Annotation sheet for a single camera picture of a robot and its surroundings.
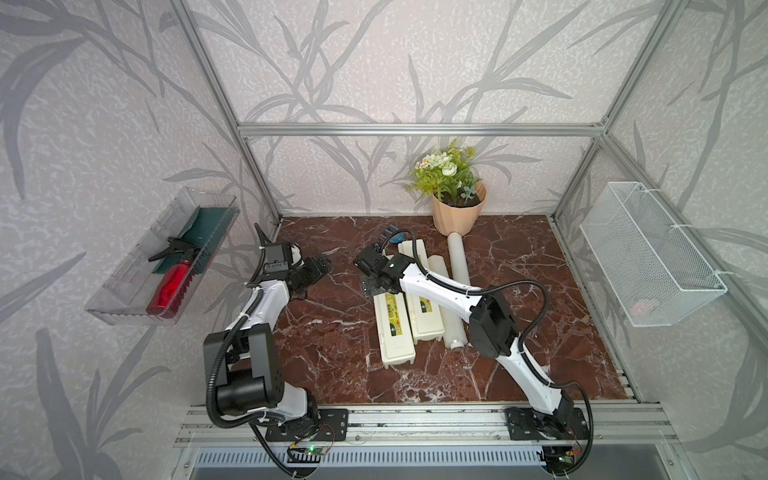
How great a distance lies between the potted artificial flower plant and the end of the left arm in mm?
411

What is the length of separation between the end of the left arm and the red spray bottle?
15 centimetres

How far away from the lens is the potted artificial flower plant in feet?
3.12

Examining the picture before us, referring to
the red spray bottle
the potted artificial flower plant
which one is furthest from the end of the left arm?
the potted artificial flower plant

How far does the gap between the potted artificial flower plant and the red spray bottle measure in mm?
646

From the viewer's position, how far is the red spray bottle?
22.4 inches

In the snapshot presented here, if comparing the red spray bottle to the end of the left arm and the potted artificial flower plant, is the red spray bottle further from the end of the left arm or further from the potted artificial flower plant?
the potted artificial flower plant

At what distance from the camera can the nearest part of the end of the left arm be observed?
67cm
